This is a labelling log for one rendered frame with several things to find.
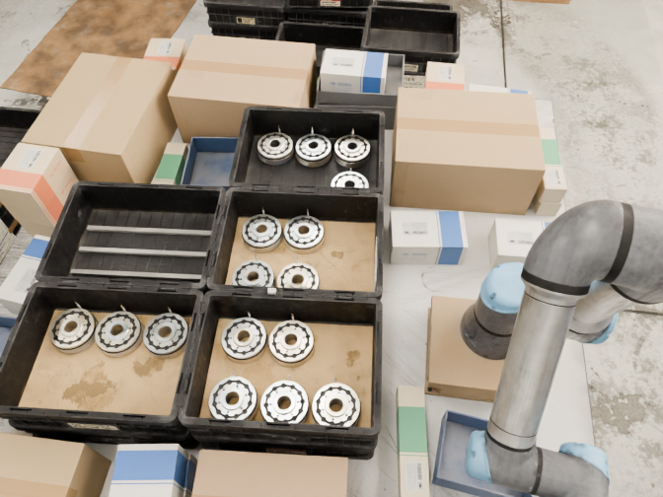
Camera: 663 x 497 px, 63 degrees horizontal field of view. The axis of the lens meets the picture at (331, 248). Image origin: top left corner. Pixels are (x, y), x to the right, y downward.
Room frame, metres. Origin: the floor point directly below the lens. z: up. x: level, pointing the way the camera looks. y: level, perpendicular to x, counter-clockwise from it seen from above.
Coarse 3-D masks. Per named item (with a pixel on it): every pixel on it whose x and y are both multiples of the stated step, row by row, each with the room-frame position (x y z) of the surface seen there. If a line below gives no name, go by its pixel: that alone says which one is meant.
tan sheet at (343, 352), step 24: (216, 336) 0.54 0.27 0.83; (336, 336) 0.53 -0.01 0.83; (360, 336) 0.53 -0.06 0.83; (216, 360) 0.48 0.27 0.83; (264, 360) 0.47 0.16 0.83; (312, 360) 0.47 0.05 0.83; (336, 360) 0.47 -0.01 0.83; (360, 360) 0.47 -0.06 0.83; (216, 384) 0.42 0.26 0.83; (264, 384) 0.42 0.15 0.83; (312, 384) 0.42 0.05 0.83; (360, 384) 0.41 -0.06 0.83; (336, 408) 0.36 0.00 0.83
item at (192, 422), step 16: (208, 304) 0.57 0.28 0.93; (368, 304) 0.56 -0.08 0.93; (192, 352) 0.45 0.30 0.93; (192, 368) 0.42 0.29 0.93; (272, 432) 0.29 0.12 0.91; (288, 432) 0.29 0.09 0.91; (304, 432) 0.29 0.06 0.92; (320, 432) 0.28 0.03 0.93; (336, 432) 0.28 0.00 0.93; (352, 432) 0.28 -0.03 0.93; (368, 432) 0.28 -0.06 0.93
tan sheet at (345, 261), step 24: (240, 240) 0.81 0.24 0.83; (336, 240) 0.80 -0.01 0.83; (360, 240) 0.80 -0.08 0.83; (240, 264) 0.73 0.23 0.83; (288, 264) 0.73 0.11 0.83; (312, 264) 0.73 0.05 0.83; (336, 264) 0.72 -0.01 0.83; (360, 264) 0.72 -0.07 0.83; (336, 288) 0.66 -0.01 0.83; (360, 288) 0.66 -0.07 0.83
